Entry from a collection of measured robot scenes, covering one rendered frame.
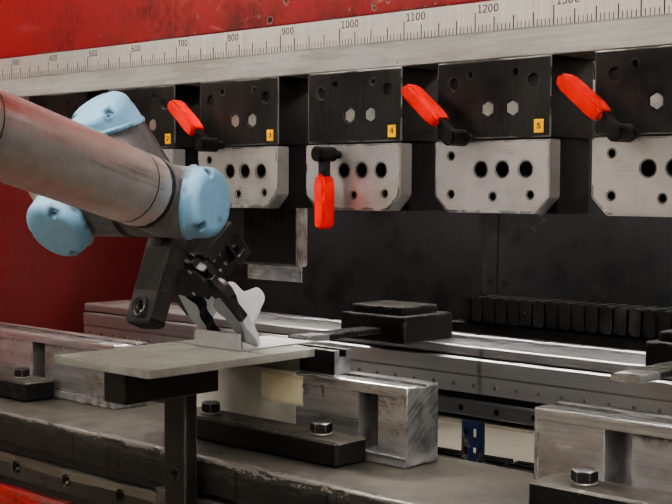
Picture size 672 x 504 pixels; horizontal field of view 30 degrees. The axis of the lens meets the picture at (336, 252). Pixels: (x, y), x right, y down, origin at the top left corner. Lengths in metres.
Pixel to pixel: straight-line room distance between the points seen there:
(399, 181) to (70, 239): 0.37
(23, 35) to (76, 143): 0.89
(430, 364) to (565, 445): 0.47
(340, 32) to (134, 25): 0.39
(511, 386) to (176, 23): 0.66
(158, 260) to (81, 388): 0.50
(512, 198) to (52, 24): 0.88
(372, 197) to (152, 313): 0.29
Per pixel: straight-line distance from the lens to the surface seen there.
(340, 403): 1.54
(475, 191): 1.37
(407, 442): 1.48
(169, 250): 1.48
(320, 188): 1.47
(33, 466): 1.85
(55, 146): 1.13
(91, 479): 1.74
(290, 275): 1.62
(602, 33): 1.30
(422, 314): 1.78
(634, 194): 1.26
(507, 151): 1.34
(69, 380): 1.97
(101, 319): 2.33
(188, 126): 1.64
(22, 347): 2.06
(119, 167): 1.19
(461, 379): 1.75
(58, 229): 1.36
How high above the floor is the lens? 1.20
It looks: 3 degrees down
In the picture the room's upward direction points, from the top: straight up
